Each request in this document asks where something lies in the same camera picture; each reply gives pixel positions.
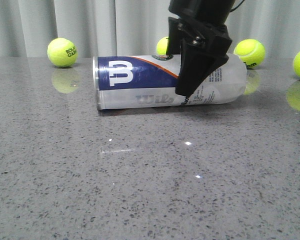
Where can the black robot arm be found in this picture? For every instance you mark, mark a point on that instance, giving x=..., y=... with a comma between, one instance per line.
x=195, y=7

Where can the white blue tennis ball can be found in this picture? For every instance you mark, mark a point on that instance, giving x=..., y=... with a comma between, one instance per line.
x=144, y=81

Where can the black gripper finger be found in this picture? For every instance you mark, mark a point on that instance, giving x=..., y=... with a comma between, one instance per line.
x=198, y=63
x=174, y=37

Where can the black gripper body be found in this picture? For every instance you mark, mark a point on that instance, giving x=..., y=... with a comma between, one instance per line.
x=206, y=34

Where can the middle yellow tennis ball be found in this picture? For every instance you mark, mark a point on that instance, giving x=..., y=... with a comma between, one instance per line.
x=162, y=46

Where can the left yellow tennis ball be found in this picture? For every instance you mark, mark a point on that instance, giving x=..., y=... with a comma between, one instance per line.
x=62, y=52

